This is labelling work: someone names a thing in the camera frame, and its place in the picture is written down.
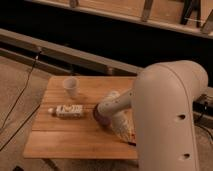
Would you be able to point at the grey metal rail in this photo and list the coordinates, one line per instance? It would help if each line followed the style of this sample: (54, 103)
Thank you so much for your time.
(126, 52)

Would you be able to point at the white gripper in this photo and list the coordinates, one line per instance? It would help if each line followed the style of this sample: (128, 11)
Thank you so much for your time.
(122, 127)

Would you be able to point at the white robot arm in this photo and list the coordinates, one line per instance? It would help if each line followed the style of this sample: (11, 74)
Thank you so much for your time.
(161, 99)

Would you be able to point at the white paper cup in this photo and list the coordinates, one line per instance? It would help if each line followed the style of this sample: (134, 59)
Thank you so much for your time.
(70, 85)

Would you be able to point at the white plastic bottle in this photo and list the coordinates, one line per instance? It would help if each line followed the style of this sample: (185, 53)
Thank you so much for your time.
(67, 111)

